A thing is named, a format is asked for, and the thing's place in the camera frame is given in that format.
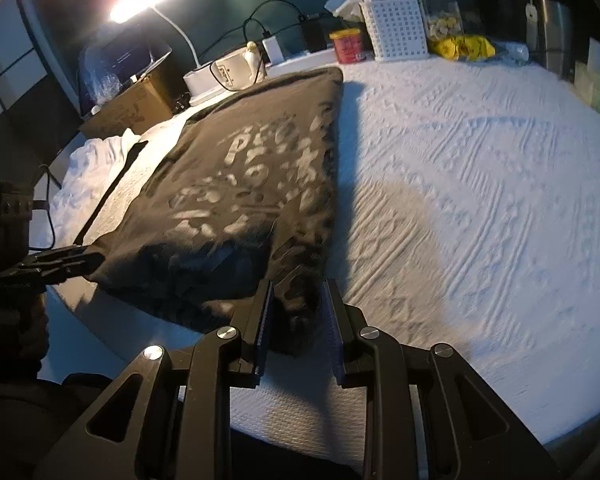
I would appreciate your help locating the white textured bedspread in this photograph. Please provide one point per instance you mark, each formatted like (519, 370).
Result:
(455, 185)

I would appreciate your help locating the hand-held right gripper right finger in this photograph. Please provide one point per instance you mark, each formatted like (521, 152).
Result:
(336, 340)

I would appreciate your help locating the yellow snack bag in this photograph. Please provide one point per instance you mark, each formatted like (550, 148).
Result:
(462, 47)

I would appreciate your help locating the person's left hand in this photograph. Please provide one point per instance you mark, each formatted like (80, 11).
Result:
(15, 335)

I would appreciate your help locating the cardboard box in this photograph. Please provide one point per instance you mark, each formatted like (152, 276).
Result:
(130, 105)

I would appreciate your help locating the red can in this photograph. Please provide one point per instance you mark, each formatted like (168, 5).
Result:
(347, 47)

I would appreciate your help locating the white perforated plastic basket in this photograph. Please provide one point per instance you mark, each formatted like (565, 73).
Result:
(395, 30)

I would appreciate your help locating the white hanging tag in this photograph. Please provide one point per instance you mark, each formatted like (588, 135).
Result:
(531, 15)

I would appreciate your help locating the cream box with cat print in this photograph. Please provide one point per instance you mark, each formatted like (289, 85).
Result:
(230, 72)

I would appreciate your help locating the metal thermos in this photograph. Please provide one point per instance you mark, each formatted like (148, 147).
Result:
(555, 35)

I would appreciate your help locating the black power adapter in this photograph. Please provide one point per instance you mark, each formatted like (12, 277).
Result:
(314, 35)

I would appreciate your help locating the white power strip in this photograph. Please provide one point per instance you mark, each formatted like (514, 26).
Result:
(305, 56)

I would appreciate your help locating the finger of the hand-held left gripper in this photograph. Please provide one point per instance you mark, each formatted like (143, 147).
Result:
(70, 262)

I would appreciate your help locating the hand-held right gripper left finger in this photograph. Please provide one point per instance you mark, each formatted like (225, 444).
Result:
(265, 330)

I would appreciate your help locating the dark grey t-shirt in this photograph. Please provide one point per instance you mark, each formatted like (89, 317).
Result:
(220, 185)

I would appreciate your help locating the clear jar with white lid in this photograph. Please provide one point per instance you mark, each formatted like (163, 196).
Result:
(437, 10)

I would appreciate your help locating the white charger block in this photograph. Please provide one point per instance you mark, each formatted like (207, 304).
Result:
(273, 50)

